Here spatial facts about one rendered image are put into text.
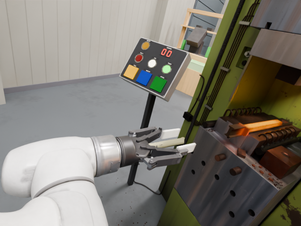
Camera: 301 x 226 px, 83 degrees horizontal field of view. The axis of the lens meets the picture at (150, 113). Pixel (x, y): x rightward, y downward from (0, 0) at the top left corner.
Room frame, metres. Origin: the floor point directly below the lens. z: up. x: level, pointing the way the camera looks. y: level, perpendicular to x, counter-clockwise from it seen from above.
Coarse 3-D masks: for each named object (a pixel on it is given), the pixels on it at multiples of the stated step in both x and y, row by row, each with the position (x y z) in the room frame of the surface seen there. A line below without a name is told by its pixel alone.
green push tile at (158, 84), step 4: (156, 76) 0.94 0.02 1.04; (156, 80) 0.92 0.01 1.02; (160, 80) 0.91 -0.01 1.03; (164, 80) 0.91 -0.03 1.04; (152, 84) 0.91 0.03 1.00; (156, 84) 0.91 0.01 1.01; (160, 84) 0.90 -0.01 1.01; (164, 84) 0.89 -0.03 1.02; (152, 88) 0.90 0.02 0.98; (156, 88) 0.89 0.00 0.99; (160, 88) 0.88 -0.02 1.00; (160, 92) 0.87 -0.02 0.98
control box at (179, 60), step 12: (156, 48) 1.05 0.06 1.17; (168, 48) 1.03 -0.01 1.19; (132, 60) 1.06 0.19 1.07; (144, 60) 1.03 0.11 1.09; (156, 60) 1.01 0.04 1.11; (168, 60) 0.98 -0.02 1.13; (180, 60) 0.96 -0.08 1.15; (156, 72) 0.96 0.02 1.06; (168, 72) 0.94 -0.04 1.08; (180, 72) 0.94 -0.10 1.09; (132, 84) 1.04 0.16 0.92; (168, 84) 0.89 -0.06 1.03; (168, 96) 0.90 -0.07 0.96
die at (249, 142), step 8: (224, 120) 0.73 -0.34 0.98; (232, 120) 0.73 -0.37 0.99; (240, 120) 0.75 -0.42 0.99; (248, 120) 0.78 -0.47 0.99; (256, 120) 0.80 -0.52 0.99; (264, 120) 0.83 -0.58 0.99; (216, 128) 0.73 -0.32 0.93; (224, 128) 0.71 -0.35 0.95; (264, 128) 0.71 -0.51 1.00; (272, 128) 0.74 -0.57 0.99; (280, 128) 0.78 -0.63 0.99; (296, 128) 0.83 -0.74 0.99; (224, 136) 0.69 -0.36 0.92; (240, 136) 0.64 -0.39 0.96; (248, 136) 0.62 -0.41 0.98; (256, 136) 0.62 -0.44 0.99; (264, 136) 0.64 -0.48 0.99; (280, 136) 0.70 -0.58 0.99; (296, 136) 0.83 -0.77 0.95; (240, 144) 0.63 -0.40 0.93; (248, 144) 0.61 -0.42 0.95; (256, 144) 0.59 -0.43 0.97; (248, 152) 0.60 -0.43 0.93
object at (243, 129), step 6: (270, 120) 0.81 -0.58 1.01; (276, 120) 0.83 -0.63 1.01; (234, 126) 0.60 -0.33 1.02; (240, 126) 0.62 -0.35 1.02; (246, 126) 0.66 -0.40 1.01; (252, 126) 0.67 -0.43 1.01; (258, 126) 0.69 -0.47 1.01; (264, 126) 0.72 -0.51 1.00; (228, 132) 0.59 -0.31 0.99; (234, 132) 0.60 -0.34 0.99; (240, 132) 0.63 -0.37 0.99; (246, 132) 0.62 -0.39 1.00
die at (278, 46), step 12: (264, 36) 0.73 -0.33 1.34; (276, 36) 0.69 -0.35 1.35; (288, 36) 0.66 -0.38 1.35; (300, 36) 0.64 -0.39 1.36; (252, 48) 0.74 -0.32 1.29; (264, 48) 0.71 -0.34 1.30; (276, 48) 0.68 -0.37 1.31; (288, 48) 0.65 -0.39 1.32; (300, 48) 0.62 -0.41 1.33; (276, 60) 0.66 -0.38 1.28; (288, 60) 0.63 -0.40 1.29; (300, 60) 0.61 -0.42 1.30
